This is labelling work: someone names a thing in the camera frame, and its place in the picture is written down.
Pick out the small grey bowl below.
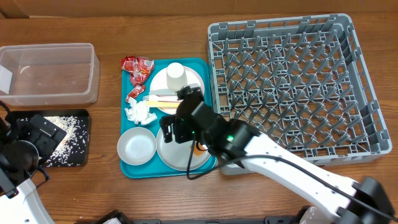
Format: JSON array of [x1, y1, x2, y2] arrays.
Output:
[[117, 127, 157, 166]]

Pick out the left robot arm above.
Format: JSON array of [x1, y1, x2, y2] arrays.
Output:
[[1, 102, 67, 223]]

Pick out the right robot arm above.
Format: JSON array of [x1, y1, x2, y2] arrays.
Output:
[[159, 86, 397, 223]]

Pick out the grey dishwasher rack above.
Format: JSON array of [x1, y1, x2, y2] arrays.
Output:
[[208, 14, 392, 166]]

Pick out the white rice grains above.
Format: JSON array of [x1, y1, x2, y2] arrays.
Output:
[[45, 116, 89, 167]]

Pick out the grey round plate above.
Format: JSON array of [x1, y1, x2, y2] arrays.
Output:
[[156, 129, 210, 171]]

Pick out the orange sponge cube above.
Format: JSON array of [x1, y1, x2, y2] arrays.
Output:
[[193, 146, 207, 157]]

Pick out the black plastic bin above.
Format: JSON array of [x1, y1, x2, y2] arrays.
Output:
[[13, 109, 91, 167]]

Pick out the yellow plastic spoon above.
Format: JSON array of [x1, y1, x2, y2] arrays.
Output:
[[145, 101, 180, 108]]

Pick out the white plastic fork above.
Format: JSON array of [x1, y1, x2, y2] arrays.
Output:
[[143, 95, 181, 102]]

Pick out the light blue plastic knife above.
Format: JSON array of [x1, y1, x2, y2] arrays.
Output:
[[149, 89, 177, 95]]

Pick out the crumpled white napkin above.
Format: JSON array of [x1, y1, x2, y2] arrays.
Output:
[[124, 98, 157, 126]]

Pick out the teal plastic tray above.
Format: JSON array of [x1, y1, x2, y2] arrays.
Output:
[[121, 58, 212, 179]]

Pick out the white round plate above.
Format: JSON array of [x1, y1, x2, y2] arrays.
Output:
[[150, 65, 205, 96]]

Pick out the white paper cup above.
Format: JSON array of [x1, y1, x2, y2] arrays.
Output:
[[166, 62, 188, 91]]

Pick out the small red sauce packet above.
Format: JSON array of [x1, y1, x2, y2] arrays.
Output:
[[125, 85, 146, 102]]

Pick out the clear plastic bin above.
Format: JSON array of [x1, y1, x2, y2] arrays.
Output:
[[1, 43, 100, 106]]

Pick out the large red snack wrapper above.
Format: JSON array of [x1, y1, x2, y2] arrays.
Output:
[[120, 55, 155, 86]]

